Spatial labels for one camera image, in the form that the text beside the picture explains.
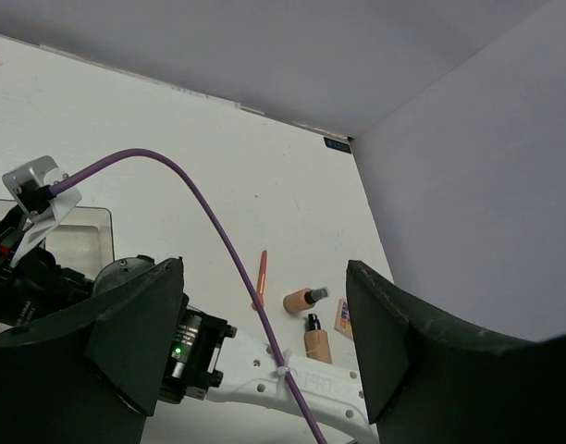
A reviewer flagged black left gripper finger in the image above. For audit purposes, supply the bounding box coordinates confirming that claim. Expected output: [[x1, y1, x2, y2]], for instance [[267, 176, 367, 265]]
[[346, 260, 566, 443]]

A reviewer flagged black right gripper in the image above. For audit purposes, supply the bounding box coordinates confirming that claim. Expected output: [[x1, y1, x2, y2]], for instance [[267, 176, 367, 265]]
[[0, 206, 186, 443]]

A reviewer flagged pastel square eyeshadow palette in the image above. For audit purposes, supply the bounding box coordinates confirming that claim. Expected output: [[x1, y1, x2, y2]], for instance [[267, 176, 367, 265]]
[[334, 298, 353, 341]]

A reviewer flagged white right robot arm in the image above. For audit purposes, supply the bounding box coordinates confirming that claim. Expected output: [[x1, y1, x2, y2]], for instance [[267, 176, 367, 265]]
[[0, 207, 377, 443]]

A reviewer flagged orange makeup brush upper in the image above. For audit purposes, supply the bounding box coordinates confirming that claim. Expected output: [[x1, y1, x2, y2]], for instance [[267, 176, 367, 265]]
[[255, 250, 268, 307]]

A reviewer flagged tall foundation bottle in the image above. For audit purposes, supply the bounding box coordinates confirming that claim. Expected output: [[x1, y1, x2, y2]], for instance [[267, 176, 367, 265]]
[[303, 314, 332, 364]]

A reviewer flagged right clear organizer bin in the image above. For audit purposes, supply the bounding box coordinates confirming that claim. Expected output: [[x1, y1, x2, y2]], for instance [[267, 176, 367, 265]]
[[0, 198, 116, 278]]

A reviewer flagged small foundation bottle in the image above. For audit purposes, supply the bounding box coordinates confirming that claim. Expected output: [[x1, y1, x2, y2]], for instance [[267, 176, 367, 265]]
[[282, 287, 330, 315]]

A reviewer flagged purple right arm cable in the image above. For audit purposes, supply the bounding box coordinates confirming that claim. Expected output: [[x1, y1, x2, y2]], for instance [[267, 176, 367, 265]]
[[49, 148, 329, 444]]

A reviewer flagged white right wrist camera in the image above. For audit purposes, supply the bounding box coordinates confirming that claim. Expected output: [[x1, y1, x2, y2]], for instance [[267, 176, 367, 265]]
[[2, 155, 82, 268]]

